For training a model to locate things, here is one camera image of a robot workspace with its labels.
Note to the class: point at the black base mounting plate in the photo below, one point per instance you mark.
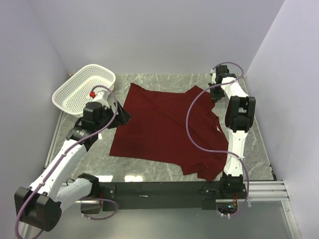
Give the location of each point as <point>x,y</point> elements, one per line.
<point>169,195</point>

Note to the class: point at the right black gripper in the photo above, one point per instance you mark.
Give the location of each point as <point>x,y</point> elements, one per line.
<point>216,97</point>

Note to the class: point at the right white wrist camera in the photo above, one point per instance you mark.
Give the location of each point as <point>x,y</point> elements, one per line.
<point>213,75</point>

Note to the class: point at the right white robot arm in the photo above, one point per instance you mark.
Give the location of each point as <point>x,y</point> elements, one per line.
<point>239,118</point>

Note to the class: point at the aluminium extrusion rail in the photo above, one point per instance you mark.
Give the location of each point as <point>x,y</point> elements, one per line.
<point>267,191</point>

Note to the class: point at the dark red t shirt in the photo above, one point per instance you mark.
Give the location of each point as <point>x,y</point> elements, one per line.
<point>166,127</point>

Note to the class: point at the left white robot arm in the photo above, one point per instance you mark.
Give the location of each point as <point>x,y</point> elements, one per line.
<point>42,204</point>

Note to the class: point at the white perforated plastic basket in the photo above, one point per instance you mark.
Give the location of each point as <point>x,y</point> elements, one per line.
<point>74,94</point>

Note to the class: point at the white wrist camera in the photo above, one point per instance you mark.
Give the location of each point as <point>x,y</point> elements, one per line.
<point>213,75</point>
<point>100,97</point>

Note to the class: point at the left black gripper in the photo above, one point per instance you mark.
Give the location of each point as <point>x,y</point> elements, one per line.
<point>122,117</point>

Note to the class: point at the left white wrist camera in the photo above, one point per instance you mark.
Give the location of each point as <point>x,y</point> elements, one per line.
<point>100,97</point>

